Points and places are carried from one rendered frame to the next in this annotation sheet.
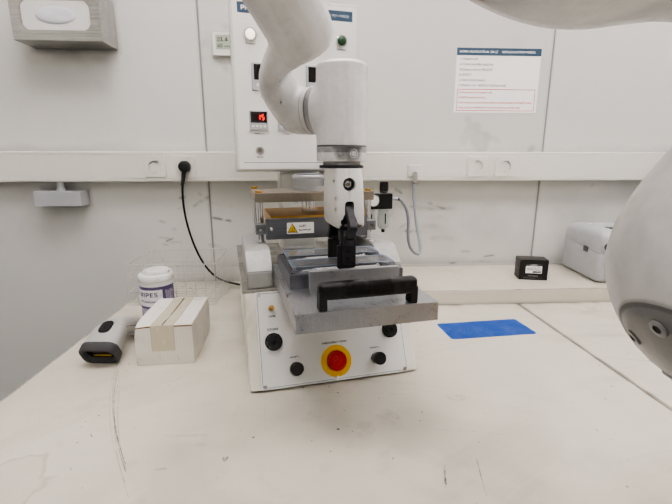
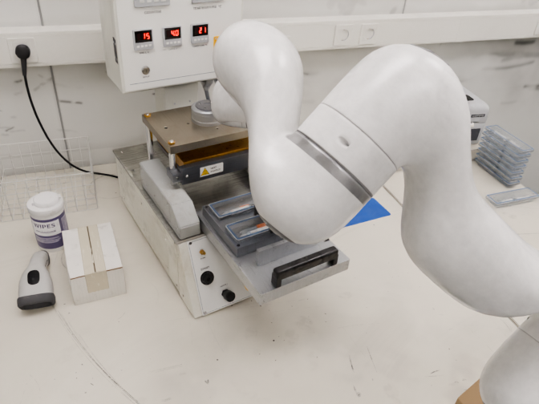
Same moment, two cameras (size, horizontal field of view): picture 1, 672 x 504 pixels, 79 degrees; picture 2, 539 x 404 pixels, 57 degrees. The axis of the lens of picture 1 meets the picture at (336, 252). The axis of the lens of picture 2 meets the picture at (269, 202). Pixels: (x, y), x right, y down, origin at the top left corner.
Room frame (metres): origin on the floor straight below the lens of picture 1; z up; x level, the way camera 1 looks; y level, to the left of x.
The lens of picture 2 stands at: (-0.09, 0.28, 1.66)
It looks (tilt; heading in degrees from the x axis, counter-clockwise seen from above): 35 degrees down; 340
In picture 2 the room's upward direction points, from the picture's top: 5 degrees clockwise
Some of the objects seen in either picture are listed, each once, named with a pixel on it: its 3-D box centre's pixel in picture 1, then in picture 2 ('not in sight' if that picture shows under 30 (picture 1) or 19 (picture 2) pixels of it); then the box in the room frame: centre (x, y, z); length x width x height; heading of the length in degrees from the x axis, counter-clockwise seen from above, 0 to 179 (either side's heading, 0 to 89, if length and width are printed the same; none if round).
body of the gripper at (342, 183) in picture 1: (341, 193); not in sight; (0.70, -0.01, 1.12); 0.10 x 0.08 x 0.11; 15
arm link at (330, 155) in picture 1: (341, 155); not in sight; (0.70, -0.01, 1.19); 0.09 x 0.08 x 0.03; 15
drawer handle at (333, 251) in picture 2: (368, 292); (305, 265); (0.57, -0.05, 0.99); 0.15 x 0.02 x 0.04; 105
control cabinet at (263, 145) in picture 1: (295, 134); (176, 40); (1.17, 0.11, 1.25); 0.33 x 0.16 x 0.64; 105
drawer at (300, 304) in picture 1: (342, 279); (269, 233); (0.70, -0.01, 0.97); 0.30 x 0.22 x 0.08; 15
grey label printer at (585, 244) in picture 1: (609, 250); (447, 113); (1.36, -0.93, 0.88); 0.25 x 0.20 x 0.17; 177
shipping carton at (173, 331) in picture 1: (175, 328); (93, 261); (0.89, 0.38, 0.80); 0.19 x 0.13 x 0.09; 3
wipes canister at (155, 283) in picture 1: (157, 295); (49, 220); (1.04, 0.48, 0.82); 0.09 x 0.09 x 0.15
